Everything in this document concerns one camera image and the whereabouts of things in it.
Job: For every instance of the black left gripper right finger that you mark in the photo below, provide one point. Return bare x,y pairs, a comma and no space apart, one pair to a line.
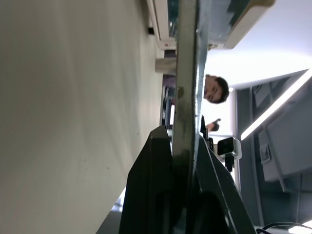
215,195

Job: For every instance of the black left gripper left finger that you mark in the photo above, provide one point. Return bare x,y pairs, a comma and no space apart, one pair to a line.
146,195

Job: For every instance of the person's hand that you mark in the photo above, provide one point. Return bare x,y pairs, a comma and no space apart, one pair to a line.
210,126

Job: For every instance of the white and black webcam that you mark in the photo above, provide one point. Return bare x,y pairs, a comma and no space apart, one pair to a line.
228,146

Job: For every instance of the white ceiling vent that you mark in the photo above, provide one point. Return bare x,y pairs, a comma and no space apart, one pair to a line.
265,153

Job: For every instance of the person in dark clothing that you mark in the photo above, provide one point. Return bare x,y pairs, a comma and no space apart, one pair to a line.
217,90

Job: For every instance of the white ceiling light strip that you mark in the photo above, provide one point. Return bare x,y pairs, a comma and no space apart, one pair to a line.
275,107

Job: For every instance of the grey box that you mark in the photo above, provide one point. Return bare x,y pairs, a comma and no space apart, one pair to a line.
165,65

